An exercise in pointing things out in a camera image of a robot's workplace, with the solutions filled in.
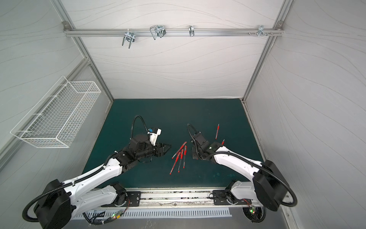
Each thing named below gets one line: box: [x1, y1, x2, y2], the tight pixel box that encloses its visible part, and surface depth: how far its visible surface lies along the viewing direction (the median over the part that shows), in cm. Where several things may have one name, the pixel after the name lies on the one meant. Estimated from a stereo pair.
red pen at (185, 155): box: [183, 145, 187, 169], surface depth 92 cm
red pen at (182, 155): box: [177, 148, 184, 173], surface depth 90 cm
